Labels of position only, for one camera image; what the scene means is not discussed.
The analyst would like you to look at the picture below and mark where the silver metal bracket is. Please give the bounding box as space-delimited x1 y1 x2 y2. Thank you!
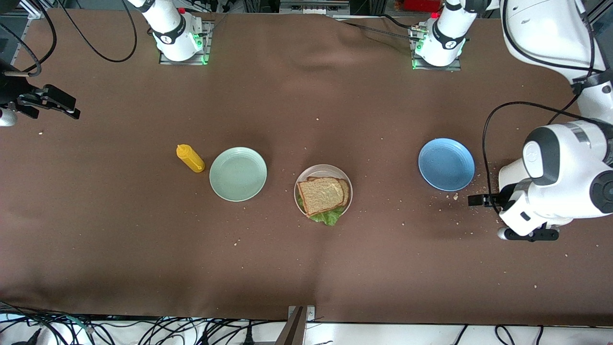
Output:
288 306 316 322

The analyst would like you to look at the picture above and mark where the brown table cloth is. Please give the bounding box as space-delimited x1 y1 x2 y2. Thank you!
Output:
0 9 613 326

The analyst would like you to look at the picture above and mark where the aluminium frame profile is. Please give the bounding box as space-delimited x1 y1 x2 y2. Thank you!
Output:
22 0 48 20

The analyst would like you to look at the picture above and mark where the white toaster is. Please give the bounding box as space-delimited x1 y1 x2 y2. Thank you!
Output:
498 158 533 193

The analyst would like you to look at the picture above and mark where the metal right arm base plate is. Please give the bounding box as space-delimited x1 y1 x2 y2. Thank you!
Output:
159 19 212 66

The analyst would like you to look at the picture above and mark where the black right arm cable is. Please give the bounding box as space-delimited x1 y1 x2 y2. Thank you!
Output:
0 0 138 77

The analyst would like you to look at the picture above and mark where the teal cable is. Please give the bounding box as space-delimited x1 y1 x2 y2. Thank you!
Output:
61 314 97 337

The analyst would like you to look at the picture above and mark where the thin black cable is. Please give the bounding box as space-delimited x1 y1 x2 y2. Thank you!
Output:
381 13 418 31
341 21 418 41

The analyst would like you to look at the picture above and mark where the grey equipment box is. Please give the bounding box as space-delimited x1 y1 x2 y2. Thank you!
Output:
279 0 351 15

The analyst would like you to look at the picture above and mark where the blue plate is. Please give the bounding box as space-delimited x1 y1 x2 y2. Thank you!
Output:
418 138 476 192

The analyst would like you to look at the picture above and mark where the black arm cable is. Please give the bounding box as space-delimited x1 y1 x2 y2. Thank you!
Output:
0 0 138 77
482 0 605 207

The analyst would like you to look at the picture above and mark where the green lettuce leaf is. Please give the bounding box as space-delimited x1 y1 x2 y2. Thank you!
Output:
297 192 345 228

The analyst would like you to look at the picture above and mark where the red box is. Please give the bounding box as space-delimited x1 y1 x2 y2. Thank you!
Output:
402 0 442 12

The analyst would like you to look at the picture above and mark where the brown bread slice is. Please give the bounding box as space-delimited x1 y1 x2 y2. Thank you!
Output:
306 176 351 207
297 177 346 218

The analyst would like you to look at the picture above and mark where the beige plate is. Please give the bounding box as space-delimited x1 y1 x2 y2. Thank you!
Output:
294 164 353 221

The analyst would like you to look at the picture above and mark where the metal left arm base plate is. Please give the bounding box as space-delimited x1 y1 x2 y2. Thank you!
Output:
411 24 463 72

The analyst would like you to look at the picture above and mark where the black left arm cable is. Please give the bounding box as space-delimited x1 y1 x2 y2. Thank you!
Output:
482 0 605 207

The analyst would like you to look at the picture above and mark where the light green plate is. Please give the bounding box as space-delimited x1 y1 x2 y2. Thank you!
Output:
209 147 268 202

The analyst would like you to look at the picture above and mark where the yellow squeeze bottle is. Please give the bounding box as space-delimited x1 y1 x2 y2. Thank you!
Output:
176 144 206 173

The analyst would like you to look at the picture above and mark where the dark grey metal bar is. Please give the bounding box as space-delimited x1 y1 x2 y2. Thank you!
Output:
275 307 306 345

